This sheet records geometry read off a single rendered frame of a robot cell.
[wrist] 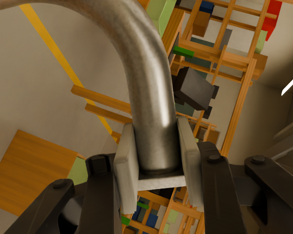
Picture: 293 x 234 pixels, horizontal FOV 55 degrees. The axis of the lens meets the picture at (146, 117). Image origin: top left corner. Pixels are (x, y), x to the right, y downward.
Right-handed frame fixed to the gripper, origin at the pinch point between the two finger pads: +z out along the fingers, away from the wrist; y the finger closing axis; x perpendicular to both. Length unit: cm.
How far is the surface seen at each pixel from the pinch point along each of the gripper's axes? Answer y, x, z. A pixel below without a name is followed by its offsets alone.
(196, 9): 86, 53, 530
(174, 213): -1, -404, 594
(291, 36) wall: 403, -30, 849
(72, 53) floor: -87, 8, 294
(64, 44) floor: -88, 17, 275
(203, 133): 144, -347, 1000
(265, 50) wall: 361, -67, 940
